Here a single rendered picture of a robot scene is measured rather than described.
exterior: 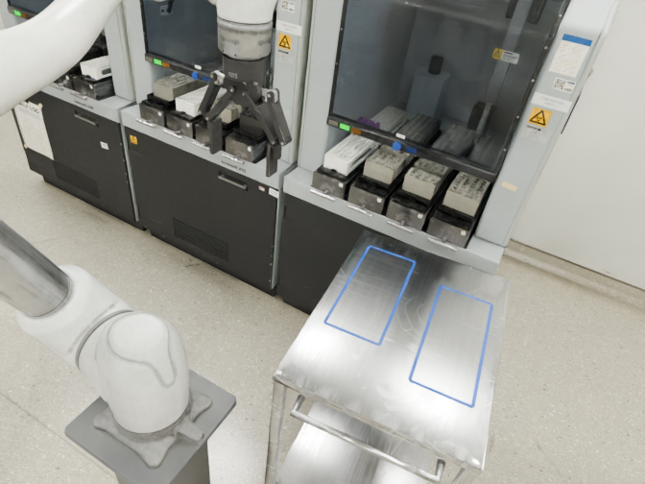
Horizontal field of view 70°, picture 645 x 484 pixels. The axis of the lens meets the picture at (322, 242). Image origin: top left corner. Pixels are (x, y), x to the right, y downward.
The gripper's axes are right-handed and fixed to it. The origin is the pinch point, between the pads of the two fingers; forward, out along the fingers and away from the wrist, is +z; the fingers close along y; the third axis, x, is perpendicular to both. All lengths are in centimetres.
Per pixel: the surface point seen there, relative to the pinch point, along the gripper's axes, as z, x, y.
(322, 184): 44, 66, -13
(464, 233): 41, 66, 41
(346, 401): 38, -13, 36
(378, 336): 38, 7, 35
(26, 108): 67, 66, -186
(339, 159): 34, 70, -9
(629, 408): 120, 106, 130
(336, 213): 53, 66, -5
